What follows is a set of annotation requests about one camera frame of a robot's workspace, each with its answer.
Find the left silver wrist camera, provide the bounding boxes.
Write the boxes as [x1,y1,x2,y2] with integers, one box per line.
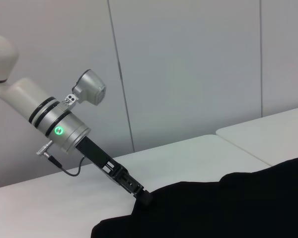
[57,69,107,110]

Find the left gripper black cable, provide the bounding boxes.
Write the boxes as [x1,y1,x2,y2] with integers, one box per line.
[36,140,86,177]

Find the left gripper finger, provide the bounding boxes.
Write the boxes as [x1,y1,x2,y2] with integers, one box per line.
[141,189,153,206]

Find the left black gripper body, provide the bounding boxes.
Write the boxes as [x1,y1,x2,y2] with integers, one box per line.
[75,135,146,199]

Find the black t-shirt with white print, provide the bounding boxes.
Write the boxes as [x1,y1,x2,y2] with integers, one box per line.
[90,153,298,238]

